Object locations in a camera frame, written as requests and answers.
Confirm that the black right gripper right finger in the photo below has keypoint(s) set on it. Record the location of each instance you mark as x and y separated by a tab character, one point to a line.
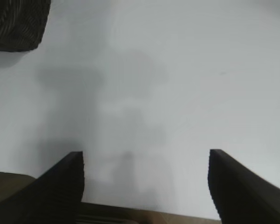
247	198

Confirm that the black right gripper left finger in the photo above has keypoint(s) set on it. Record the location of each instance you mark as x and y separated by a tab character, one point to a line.
44	203

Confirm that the dark brown wicker basket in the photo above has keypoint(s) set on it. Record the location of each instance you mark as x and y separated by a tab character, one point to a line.
14	23

